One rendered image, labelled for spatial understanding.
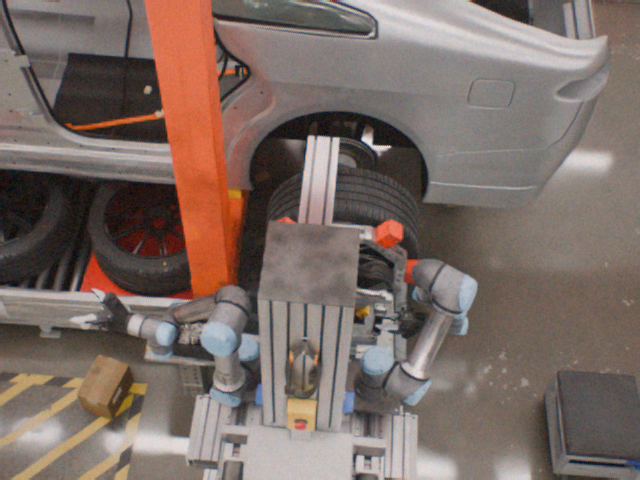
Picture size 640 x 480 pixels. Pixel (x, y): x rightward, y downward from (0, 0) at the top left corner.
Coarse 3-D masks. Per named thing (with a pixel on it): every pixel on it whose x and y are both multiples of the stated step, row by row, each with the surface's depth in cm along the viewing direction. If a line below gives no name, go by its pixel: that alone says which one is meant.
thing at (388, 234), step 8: (384, 224) 345; (392, 224) 343; (400, 224) 346; (376, 232) 348; (384, 232) 343; (392, 232) 341; (400, 232) 344; (376, 240) 345; (384, 240) 344; (392, 240) 344; (400, 240) 343
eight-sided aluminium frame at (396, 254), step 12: (360, 228) 346; (372, 228) 347; (360, 240) 346; (372, 240) 344; (384, 252) 351; (396, 252) 357; (396, 264) 358; (396, 276) 365; (372, 288) 383; (384, 288) 381; (396, 288) 372
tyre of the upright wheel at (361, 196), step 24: (288, 192) 361; (336, 192) 350; (360, 192) 350; (384, 192) 355; (288, 216) 353; (336, 216) 347; (360, 216) 346; (384, 216) 348; (408, 216) 360; (264, 240) 368; (408, 240) 357
